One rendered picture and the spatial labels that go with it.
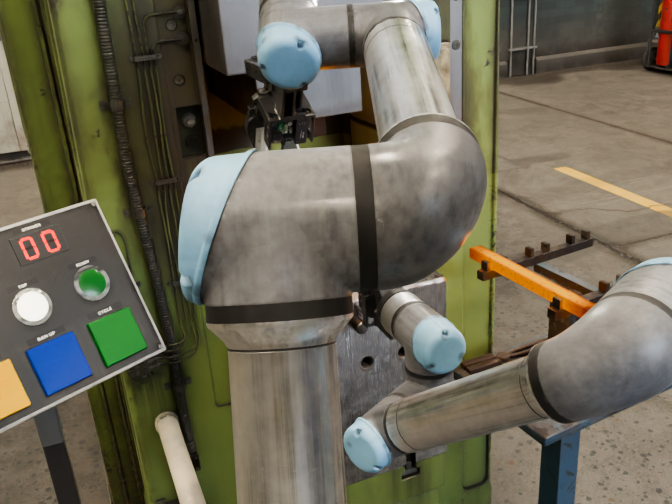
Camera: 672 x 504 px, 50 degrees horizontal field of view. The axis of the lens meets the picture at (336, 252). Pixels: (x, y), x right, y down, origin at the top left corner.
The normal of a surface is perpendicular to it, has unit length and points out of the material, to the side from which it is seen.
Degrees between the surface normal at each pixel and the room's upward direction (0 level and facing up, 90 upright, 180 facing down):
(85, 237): 60
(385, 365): 90
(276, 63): 116
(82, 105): 90
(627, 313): 21
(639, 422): 0
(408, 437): 94
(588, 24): 91
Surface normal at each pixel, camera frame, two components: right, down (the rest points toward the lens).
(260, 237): -0.07, 0.00
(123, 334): 0.60, -0.26
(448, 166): 0.52, -0.47
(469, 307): 0.37, 0.34
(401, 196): 0.13, -0.22
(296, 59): 0.04, 0.75
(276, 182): -0.04, -0.45
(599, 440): -0.07, -0.92
